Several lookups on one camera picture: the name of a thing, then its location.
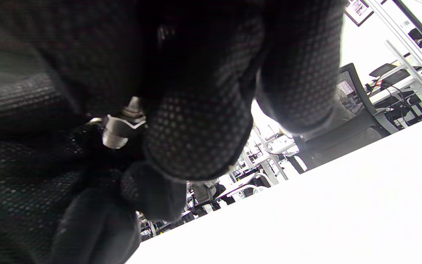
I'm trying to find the person's left hand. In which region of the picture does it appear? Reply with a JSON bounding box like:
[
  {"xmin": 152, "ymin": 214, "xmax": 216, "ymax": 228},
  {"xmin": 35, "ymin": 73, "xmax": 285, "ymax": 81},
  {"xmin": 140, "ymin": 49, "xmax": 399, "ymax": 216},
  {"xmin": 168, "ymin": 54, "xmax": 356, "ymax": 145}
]
[{"xmin": 0, "ymin": 73, "xmax": 188, "ymax": 264}]

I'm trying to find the aluminium frame workstation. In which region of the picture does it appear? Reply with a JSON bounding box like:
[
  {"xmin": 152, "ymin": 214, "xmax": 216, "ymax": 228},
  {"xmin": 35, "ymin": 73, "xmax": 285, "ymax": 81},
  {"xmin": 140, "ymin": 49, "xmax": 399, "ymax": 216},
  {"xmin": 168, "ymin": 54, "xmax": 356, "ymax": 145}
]
[{"xmin": 365, "ymin": 0, "xmax": 422, "ymax": 129}]

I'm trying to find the framed wall picture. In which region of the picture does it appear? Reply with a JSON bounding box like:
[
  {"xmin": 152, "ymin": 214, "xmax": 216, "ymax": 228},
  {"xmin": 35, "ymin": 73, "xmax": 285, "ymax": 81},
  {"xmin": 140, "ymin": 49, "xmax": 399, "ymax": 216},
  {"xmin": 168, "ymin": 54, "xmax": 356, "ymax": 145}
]
[{"xmin": 344, "ymin": 0, "xmax": 387, "ymax": 27}]

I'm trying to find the black mesh office chair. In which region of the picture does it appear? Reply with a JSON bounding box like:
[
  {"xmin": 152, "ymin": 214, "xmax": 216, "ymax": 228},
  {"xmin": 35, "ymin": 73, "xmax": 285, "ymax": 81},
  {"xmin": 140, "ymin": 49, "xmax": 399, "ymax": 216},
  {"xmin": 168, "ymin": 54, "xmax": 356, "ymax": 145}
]
[{"xmin": 293, "ymin": 63, "xmax": 400, "ymax": 171}]

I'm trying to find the silver threaded screw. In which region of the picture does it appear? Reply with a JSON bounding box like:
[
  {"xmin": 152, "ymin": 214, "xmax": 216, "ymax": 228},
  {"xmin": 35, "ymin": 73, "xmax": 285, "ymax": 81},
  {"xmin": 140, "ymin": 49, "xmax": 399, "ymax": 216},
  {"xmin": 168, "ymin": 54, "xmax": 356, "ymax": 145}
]
[{"xmin": 121, "ymin": 96, "xmax": 144, "ymax": 120}]

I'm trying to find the silver hex nut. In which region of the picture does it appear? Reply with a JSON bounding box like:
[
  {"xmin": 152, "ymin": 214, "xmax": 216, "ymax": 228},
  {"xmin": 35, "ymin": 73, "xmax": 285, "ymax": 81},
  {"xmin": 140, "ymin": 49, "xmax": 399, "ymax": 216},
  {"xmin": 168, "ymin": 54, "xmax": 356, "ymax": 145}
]
[{"xmin": 102, "ymin": 114, "xmax": 147, "ymax": 149}]

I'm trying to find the person's right hand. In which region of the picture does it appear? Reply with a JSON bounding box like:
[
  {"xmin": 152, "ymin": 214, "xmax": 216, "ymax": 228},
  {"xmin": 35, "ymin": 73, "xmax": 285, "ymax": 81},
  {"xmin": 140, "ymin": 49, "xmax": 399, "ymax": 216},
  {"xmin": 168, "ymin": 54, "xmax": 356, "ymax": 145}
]
[{"xmin": 13, "ymin": 0, "xmax": 345, "ymax": 182}]

